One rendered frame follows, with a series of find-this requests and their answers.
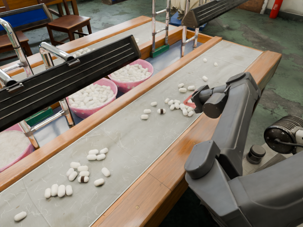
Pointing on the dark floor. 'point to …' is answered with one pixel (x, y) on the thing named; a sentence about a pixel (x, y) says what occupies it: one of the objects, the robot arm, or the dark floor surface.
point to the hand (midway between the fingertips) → (185, 102)
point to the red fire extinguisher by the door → (275, 8)
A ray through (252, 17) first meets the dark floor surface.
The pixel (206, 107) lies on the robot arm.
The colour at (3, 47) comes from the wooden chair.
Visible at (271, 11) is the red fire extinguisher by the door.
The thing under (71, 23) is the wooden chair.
